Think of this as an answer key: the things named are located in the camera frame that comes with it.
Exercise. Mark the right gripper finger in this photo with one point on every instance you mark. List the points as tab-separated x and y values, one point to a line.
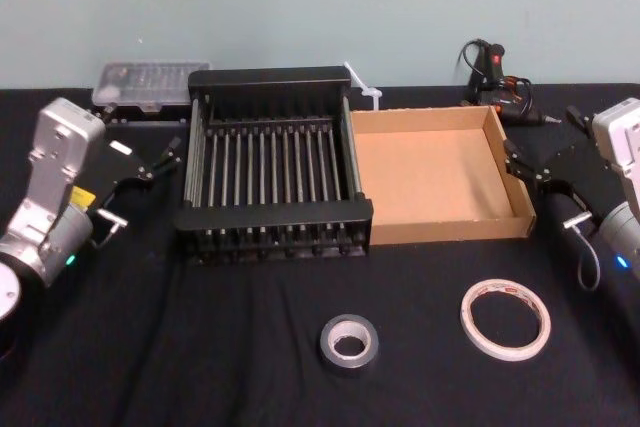
530	174
567	189

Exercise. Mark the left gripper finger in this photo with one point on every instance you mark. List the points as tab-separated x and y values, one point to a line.
162	163
131	186

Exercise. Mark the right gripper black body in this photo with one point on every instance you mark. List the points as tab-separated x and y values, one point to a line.
580	167

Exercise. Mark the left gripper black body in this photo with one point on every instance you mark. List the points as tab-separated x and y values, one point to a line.
112	167

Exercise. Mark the white tape roll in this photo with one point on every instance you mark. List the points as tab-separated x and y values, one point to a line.
467	318

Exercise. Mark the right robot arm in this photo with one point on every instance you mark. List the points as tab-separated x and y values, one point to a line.
622	137

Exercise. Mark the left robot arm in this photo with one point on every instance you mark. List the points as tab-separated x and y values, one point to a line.
55	147

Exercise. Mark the clear plastic case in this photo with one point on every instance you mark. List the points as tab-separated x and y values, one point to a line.
150	82

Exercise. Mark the shallow brown cardboard tray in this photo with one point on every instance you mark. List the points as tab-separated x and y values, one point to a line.
430	172

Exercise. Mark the black rack with steel bars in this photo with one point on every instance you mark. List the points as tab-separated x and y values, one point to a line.
280	78

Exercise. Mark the black table cloth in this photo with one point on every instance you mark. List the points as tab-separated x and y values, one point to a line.
200	347

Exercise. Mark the white three-armed plastic piece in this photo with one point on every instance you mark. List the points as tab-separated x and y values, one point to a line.
370	94

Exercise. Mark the silver tape roll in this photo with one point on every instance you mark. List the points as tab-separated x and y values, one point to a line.
327	347

